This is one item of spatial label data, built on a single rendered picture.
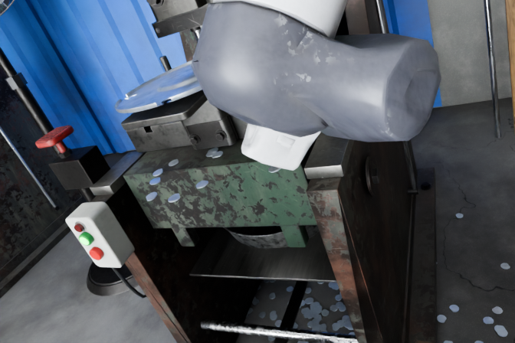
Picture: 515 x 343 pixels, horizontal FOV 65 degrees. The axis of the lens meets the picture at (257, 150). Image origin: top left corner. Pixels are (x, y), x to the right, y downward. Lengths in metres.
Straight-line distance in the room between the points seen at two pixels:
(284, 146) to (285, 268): 0.58
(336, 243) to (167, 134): 0.42
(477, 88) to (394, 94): 1.83
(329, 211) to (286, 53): 0.39
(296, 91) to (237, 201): 0.51
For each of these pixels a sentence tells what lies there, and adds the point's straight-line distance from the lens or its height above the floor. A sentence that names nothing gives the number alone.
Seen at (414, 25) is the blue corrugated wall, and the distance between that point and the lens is 1.96.
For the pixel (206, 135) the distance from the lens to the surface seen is 0.78.
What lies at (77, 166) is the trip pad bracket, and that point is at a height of 0.69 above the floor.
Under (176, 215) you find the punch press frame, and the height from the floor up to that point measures 0.53.
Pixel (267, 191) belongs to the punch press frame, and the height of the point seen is 0.58.
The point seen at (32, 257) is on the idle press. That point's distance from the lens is 2.29.
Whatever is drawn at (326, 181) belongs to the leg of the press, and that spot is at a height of 0.62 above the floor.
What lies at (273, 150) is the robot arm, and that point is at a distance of 0.41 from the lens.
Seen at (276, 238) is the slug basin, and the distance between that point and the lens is 0.92.
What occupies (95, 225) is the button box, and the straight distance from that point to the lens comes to 0.84.
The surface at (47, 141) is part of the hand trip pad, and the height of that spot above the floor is 0.76.
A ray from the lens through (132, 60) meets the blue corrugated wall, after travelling 2.54.
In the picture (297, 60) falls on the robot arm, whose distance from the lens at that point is 0.27.
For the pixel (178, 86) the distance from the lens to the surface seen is 0.70.
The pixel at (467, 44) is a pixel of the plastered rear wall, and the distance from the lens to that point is 2.03.
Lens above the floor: 0.96
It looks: 26 degrees down
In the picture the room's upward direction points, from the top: 21 degrees counter-clockwise
